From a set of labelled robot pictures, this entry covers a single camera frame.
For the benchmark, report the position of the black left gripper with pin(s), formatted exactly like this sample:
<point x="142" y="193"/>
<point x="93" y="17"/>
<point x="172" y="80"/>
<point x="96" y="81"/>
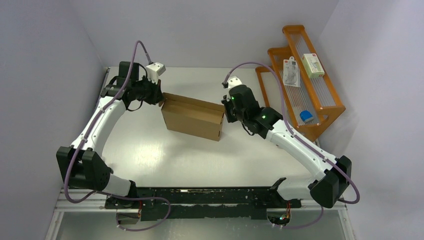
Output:
<point x="157" y="95"/>

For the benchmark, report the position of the clear packaged cable bag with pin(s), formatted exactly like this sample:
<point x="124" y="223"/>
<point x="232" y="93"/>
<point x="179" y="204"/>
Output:
<point x="291" y="72"/>

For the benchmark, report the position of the brown cardboard box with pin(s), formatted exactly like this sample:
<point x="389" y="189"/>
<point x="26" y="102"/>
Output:
<point x="192" y="116"/>

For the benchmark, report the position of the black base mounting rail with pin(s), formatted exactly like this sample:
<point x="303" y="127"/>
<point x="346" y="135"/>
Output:
<point x="210" y="202"/>

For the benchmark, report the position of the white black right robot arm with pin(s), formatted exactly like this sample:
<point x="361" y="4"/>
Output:
<point x="329" y="174"/>

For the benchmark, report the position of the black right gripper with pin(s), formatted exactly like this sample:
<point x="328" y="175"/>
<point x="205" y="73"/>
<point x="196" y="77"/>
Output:
<point x="227" y="103"/>

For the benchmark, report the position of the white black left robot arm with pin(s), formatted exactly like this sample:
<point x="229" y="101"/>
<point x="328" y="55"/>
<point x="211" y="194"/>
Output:
<point x="81" y="164"/>

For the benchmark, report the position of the orange wooden tiered rack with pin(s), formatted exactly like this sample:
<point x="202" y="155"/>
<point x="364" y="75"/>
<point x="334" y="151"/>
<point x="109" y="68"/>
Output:
<point x="316" y="95"/>

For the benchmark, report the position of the blue small object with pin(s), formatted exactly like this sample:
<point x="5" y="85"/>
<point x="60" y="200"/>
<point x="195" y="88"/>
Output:
<point x="306" y="116"/>

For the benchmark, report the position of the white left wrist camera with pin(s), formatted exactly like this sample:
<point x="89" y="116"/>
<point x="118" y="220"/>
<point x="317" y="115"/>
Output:
<point x="154" y="71"/>

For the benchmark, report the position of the white green product box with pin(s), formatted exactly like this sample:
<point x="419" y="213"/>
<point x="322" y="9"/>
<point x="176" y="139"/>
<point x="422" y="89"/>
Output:
<point x="312" y="65"/>

